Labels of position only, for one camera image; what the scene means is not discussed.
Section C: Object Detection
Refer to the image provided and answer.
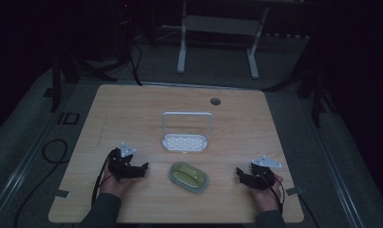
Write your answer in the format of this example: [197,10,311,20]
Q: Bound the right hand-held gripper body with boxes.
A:
[244,155,283,192]

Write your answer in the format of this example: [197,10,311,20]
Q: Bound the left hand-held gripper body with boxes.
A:
[107,142,144,183]

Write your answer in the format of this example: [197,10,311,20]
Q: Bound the person's left hand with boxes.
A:
[98,161,137,201]

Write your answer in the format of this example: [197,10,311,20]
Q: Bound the person's right hand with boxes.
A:
[249,173,284,213]

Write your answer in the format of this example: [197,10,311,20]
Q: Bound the grey tape piece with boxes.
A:
[53,189,70,200]
[285,186,305,197]

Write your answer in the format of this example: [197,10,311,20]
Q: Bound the grey soap dish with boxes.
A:
[168,161,210,195]

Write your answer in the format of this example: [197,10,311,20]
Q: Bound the black tripod stand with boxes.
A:
[295,60,337,129]
[42,53,119,114]

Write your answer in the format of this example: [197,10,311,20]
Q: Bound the white metal stand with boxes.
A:
[176,0,270,81]

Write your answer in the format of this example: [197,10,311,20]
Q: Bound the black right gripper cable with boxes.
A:
[267,174,287,214]

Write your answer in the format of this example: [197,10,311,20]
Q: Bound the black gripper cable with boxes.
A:
[267,174,287,214]
[90,148,118,207]

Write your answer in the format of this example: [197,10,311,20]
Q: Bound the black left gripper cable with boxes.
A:
[90,148,118,207]

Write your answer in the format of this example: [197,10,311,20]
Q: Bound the white soap rack with handle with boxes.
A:
[161,111,214,154]

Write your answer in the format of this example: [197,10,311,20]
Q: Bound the black floor cable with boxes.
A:
[12,138,69,228]

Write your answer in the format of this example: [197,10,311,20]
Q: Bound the black hanging cable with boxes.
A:
[127,39,144,86]

